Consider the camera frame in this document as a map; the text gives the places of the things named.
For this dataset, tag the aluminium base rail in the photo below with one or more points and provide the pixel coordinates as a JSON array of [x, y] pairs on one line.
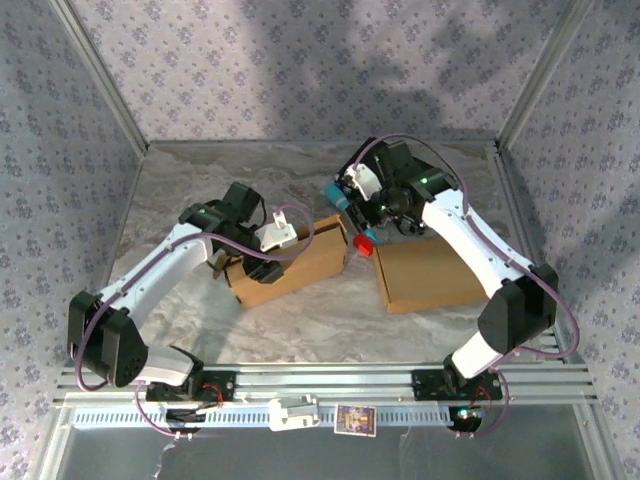
[[325, 380]]

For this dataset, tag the black right controller board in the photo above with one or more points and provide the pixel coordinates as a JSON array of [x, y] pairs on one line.
[[467, 422]]

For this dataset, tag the white plastic bracket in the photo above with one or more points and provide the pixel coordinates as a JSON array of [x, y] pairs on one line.
[[290, 415]]

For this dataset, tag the black controller board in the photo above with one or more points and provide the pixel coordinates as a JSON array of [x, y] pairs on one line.
[[182, 416], [467, 422]]

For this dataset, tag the aluminium side rail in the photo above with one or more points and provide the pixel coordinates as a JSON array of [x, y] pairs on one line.
[[517, 210]]

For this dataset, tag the colourful printed card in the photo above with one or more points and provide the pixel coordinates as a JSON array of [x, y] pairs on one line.
[[355, 420]]

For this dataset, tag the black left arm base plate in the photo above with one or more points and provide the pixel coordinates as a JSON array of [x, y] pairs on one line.
[[225, 387]]

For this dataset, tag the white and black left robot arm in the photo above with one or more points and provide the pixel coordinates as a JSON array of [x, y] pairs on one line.
[[155, 270]]

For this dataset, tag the brown cardboard box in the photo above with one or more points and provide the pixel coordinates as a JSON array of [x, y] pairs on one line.
[[425, 280], [310, 265]]

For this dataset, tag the small red cap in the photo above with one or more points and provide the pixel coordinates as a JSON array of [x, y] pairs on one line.
[[363, 245]]

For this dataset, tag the blue tube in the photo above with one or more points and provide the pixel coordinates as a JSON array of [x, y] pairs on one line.
[[336, 196]]

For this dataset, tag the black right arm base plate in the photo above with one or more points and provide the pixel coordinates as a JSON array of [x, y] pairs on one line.
[[425, 385]]

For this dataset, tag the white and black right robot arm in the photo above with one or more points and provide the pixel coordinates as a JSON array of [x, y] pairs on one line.
[[465, 240]]

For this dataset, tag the aluminium frame post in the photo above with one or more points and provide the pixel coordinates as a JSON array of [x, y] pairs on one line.
[[101, 75], [544, 75]]

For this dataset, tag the black left controller board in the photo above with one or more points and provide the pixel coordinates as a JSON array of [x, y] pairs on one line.
[[182, 416]]

